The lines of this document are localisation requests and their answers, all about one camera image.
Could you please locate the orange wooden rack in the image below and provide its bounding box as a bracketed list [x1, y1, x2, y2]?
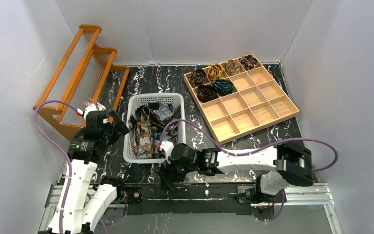
[33, 24, 130, 141]

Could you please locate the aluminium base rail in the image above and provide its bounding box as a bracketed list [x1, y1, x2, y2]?
[38, 182, 342, 234]

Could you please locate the rolled blue black tie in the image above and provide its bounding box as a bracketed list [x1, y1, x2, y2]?
[212, 78, 234, 96]

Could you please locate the dark camouflage tie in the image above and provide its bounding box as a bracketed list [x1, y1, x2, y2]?
[142, 102, 181, 134]

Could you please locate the rolled yellow tie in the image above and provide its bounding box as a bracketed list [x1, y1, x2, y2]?
[207, 64, 223, 82]

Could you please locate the rolled brown multicolour tie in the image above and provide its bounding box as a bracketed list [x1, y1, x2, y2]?
[225, 59, 240, 76]

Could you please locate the grey blue tie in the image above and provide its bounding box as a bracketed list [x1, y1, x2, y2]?
[151, 107, 181, 138]

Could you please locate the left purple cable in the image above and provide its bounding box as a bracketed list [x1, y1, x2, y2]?
[34, 100, 128, 234]

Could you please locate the rolled dark striped tie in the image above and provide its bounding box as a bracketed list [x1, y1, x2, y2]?
[240, 54, 259, 71]

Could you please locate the rolled dark red tie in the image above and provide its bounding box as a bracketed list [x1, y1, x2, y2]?
[197, 85, 219, 103]

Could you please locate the orange grey patterned tie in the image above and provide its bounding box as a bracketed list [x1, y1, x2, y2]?
[129, 105, 156, 159]

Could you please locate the rolled dark brown tie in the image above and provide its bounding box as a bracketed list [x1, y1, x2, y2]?
[188, 69, 208, 88]

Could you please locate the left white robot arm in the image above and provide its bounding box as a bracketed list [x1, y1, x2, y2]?
[41, 103, 129, 234]

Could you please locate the wooden compartment tray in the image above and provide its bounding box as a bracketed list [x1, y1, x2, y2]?
[183, 57, 299, 144]

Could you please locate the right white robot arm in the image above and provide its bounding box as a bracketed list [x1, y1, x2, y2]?
[158, 141, 314, 203]

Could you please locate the white plastic basket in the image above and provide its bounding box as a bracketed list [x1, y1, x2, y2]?
[123, 93, 186, 164]

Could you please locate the dark red purple tie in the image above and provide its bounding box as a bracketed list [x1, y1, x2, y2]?
[153, 134, 178, 159]

